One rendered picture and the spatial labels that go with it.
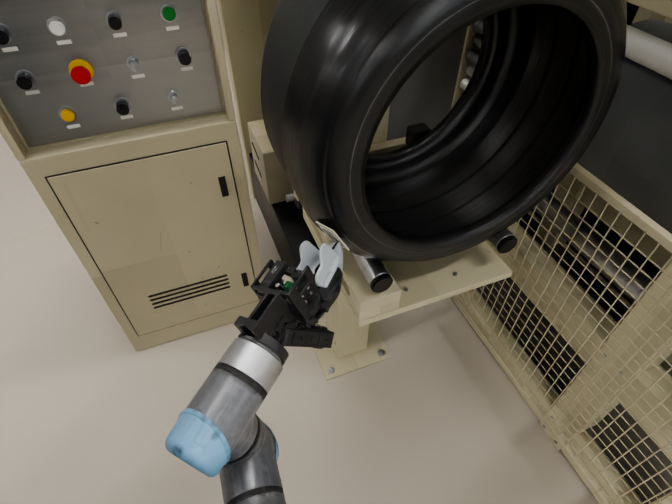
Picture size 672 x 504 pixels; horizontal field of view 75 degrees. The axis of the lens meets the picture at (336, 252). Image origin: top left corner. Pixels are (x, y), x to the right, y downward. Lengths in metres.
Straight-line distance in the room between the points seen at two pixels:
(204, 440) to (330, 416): 1.15
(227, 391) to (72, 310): 1.70
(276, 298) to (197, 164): 0.84
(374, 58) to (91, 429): 1.60
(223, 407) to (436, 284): 0.57
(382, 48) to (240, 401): 0.44
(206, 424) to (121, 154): 0.93
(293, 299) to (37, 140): 0.96
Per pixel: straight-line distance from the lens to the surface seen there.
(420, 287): 0.96
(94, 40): 1.26
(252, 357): 0.56
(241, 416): 0.56
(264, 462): 0.63
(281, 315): 0.60
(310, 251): 0.67
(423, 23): 0.56
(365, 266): 0.83
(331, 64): 0.56
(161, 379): 1.85
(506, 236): 0.94
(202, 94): 1.32
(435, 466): 1.64
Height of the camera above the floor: 1.53
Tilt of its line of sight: 46 degrees down
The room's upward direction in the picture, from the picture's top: straight up
